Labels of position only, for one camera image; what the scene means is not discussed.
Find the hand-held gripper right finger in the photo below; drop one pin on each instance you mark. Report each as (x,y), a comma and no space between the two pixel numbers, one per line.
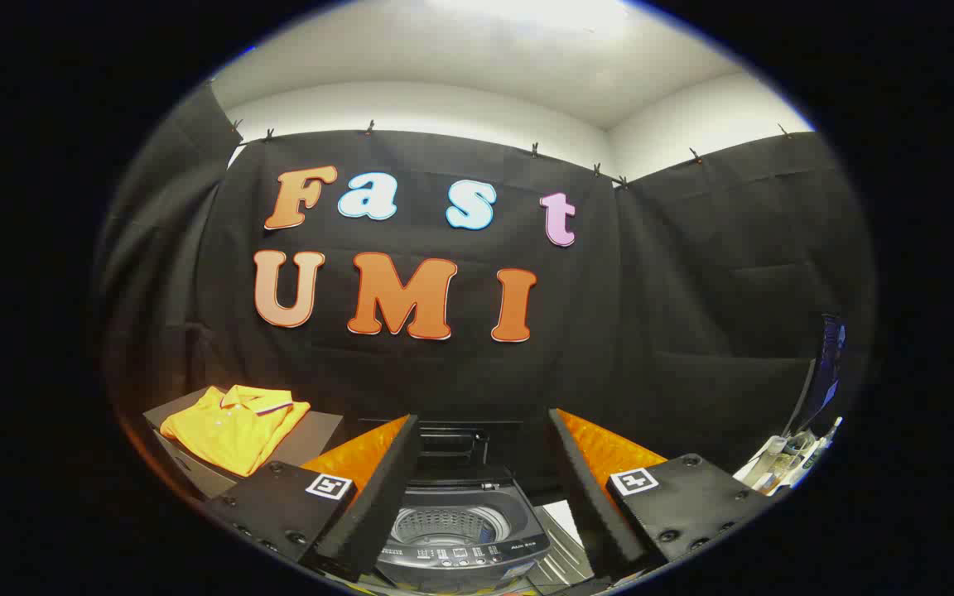
(597,505)

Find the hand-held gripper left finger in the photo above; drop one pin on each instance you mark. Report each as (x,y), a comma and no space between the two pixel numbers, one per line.
(378,497)

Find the dark washing machine lid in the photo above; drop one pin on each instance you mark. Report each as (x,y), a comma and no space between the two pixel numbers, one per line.
(460,443)

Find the dark grey washing machine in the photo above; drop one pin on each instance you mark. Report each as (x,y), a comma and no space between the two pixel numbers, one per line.
(456,564)

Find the orange polo shirt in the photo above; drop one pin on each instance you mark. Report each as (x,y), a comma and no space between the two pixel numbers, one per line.
(228,430)

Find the white cluttered equipment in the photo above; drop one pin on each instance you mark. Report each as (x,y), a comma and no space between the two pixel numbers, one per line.
(783,463)

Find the dark blue screen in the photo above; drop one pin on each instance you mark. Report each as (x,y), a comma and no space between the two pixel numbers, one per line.
(826,364)

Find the row of black clips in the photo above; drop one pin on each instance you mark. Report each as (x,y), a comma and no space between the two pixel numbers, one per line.
(369,127)

